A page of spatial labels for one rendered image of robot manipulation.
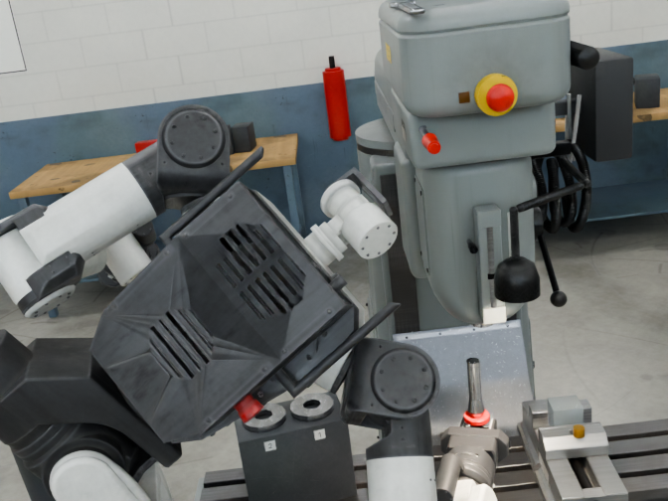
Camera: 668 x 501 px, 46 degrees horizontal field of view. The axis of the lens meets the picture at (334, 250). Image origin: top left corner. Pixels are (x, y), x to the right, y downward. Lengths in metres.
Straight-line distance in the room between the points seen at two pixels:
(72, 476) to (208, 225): 0.39
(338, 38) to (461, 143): 4.33
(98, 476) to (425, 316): 1.05
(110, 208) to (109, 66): 4.72
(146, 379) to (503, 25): 0.70
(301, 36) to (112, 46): 1.30
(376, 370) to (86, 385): 0.38
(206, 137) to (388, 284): 0.93
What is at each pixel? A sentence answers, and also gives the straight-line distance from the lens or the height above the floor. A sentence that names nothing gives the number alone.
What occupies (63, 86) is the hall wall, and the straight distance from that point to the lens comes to 5.91.
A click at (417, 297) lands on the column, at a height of 1.19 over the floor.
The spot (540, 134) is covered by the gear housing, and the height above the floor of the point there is 1.67.
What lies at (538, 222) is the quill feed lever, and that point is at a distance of 1.53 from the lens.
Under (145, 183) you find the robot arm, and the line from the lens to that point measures 1.10.
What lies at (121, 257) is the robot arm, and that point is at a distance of 1.36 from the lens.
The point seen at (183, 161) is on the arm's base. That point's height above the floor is 1.75.
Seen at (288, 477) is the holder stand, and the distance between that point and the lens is 1.64.
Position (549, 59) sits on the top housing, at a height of 1.80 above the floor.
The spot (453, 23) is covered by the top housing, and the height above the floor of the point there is 1.87.
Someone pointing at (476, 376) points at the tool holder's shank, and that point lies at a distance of 1.45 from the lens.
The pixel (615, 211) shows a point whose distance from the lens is 5.49.
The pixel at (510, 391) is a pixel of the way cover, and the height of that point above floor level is 0.95.
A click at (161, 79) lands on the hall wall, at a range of 5.73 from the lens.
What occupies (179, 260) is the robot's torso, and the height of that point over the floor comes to 1.66.
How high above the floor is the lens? 1.97
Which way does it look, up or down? 20 degrees down
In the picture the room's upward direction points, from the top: 7 degrees counter-clockwise
